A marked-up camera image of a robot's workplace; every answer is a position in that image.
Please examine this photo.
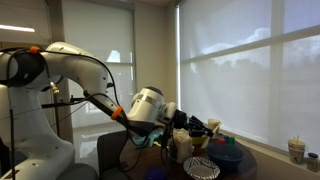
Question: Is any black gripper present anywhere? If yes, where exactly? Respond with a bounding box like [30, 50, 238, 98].
[172, 109, 215, 138]

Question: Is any clear plastic jar with grains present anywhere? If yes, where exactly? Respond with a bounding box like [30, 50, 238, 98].
[171, 128, 194, 164]

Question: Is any dark blue bowl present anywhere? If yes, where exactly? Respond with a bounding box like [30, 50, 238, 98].
[204, 142, 245, 173]

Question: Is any white bowl with blue pattern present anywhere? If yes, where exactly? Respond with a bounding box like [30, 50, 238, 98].
[182, 156, 221, 180]

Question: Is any small jar with dark lid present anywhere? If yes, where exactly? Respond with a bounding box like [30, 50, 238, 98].
[306, 152, 320, 173]

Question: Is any patterned paper cup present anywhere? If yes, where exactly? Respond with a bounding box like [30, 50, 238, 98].
[207, 118, 222, 134]

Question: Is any large teal measuring cup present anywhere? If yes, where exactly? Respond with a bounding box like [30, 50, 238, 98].
[133, 127, 165, 148]

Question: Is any dark upholstered chair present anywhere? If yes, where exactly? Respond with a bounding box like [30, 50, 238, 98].
[97, 129, 134, 180]

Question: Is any paper cup with sticks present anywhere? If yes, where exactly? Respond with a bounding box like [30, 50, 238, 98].
[287, 134, 307, 165]

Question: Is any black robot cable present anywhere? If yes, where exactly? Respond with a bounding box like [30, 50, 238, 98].
[0, 45, 176, 174]

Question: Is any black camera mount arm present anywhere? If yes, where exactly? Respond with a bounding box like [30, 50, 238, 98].
[41, 94, 111, 109]

